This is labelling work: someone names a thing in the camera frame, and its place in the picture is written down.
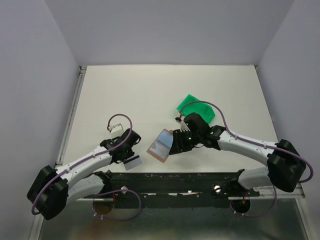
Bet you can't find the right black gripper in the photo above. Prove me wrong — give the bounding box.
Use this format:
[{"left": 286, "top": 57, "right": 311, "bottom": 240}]
[{"left": 168, "top": 128, "right": 202, "bottom": 155}]

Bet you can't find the green plastic bin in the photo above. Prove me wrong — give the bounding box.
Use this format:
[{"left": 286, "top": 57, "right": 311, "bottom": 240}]
[{"left": 176, "top": 94, "right": 216, "bottom": 124}]

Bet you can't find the silver VIP credit card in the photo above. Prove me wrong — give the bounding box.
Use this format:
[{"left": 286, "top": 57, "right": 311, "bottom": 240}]
[{"left": 149, "top": 141, "right": 168, "bottom": 159}]

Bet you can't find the tan leather card holder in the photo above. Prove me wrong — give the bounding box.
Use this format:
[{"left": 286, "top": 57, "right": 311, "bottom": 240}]
[{"left": 146, "top": 129, "right": 174, "bottom": 163}]

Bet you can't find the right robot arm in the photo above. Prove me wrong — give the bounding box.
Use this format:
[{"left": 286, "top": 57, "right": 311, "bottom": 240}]
[{"left": 169, "top": 112, "right": 307, "bottom": 196}]

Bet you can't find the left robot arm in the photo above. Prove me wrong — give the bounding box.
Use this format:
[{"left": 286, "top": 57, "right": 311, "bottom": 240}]
[{"left": 26, "top": 129, "right": 142, "bottom": 220}]

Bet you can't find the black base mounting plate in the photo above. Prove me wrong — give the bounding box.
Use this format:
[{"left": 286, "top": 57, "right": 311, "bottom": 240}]
[{"left": 91, "top": 171, "right": 260, "bottom": 209}]

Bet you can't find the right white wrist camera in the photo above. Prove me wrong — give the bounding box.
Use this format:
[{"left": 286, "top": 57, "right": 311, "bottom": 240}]
[{"left": 175, "top": 116, "right": 190, "bottom": 132}]

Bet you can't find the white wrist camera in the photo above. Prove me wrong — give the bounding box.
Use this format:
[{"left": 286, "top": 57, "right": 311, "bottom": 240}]
[
  {"left": 107, "top": 123, "right": 124, "bottom": 138},
  {"left": 175, "top": 116, "right": 190, "bottom": 132}
]

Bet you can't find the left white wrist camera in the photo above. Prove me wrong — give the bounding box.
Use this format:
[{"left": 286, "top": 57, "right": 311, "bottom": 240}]
[{"left": 107, "top": 123, "right": 124, "bottom": 138}]

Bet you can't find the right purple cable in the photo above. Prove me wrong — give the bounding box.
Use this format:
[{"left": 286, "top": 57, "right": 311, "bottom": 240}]
[{"left": 179, "top": 100, "right": 315, "bottom": 218}]

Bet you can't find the purple cable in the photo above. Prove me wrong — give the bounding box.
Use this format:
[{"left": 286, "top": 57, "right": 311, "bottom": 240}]
[
  {"left": 179, "top": 100, "right": 315, "bottom": 218},
  {"left": 31, "top": 113, "right": 143, "bottom": 221}
]

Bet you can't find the aluminium extrusion rail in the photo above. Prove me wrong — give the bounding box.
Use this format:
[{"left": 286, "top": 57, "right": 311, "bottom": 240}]
[{"left": 253, "top": 186, "right": 306, "bottom": 199}]

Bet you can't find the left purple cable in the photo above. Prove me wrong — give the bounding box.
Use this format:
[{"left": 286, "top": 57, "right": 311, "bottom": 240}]
[{"left": 31, "top": 113, "right": 143, "bottom": 221}]

